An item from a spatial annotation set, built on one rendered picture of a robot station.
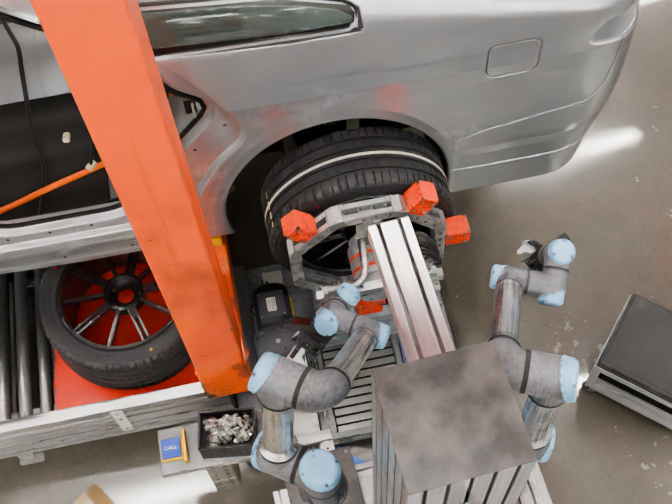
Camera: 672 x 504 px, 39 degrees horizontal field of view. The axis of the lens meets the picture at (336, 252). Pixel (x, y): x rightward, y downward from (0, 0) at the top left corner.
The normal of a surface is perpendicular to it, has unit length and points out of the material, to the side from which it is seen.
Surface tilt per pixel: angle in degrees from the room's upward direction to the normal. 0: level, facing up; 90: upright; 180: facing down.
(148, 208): 90
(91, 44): 90
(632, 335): 0
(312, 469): 7
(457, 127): 90
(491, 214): 0
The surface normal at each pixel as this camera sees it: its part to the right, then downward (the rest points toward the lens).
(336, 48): 0.18, 0.74
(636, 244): -0.04, -0.48
